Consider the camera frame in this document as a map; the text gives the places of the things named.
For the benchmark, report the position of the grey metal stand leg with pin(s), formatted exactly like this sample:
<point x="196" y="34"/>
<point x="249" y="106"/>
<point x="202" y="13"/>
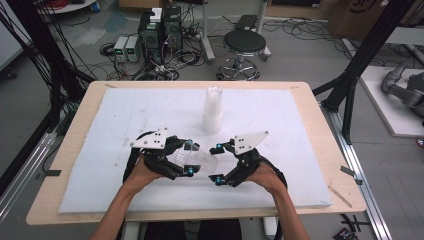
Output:
<point x="206" y="33"/>
<point x="263" y="20"/>

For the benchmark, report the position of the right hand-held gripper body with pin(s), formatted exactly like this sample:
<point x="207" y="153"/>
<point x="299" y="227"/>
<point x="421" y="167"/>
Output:
<point x="248" y="163"/>

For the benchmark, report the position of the person's left hand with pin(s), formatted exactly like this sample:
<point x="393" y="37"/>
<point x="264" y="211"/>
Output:
<point x="141" y="175"/>

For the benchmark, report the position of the aluminium rail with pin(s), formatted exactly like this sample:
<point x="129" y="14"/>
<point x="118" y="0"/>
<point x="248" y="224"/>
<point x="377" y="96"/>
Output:
<point x="23" y="173"/>
<point x="358" y="176"/>

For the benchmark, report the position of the white foam mat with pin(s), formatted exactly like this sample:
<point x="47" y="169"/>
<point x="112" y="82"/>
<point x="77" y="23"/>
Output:
<point x="100" y="173"/>

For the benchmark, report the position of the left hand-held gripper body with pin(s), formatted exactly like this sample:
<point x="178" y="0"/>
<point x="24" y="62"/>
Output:
<point x="160" y="160"/>

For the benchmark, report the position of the brown cardboard box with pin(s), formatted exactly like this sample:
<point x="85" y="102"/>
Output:
<point x="356" y="18"/>

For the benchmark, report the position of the black computer tower green front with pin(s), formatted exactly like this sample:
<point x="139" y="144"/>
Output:
<point x="150" y="36"/>

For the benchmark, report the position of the black metal frame post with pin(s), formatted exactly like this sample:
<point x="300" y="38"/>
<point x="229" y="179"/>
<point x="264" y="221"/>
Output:
<point x="363" y="56"/>

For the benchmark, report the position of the grey bench power supply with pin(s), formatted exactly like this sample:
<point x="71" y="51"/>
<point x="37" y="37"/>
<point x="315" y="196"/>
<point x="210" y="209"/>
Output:
<point x="132" y="49"/>
<point x="120" y="48"/>

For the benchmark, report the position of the black parts on floor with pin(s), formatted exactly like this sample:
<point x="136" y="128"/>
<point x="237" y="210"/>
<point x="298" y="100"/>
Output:
<point x="348" y="230"/>

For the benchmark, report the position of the person's legs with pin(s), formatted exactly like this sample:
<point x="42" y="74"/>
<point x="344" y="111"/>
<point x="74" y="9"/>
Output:
<point x="213" y="230"/>

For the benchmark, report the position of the small white box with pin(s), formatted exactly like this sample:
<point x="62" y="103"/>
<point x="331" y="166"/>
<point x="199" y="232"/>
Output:
<point x="156" y="15"/>

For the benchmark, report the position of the stack of white plastic cups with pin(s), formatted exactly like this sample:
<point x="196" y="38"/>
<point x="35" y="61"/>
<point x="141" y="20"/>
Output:
<point x="212" y="110"/>

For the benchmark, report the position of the person's right hand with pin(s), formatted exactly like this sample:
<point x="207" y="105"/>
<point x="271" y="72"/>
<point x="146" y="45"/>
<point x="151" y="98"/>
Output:
<point x="266" y="178"/>

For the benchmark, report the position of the transparent plastic cup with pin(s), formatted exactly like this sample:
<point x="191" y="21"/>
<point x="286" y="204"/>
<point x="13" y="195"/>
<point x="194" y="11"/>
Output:
<point x="200" y="161"/>

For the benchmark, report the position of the grey tape strip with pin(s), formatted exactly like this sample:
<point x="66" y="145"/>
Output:
<point x="348" y="171"/>

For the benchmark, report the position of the thin wooden stick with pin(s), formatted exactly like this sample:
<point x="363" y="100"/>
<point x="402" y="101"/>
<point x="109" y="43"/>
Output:
<point x="340" y="196"/>

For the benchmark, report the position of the white floor board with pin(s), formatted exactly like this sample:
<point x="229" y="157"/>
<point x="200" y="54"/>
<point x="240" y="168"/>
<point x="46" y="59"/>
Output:
<point x="386" y="106"/>

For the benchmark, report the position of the white table leg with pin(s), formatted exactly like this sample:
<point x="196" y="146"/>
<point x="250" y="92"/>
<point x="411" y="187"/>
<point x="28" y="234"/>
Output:
<point x="270" y="227"/>

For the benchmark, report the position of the black round stool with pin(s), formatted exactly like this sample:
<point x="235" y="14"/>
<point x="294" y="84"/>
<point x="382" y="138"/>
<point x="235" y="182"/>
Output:
<point x="244" y="41"/>

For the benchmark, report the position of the black tape strip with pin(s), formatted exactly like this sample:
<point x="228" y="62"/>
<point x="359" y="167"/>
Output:
<point x="53" y="173"/>

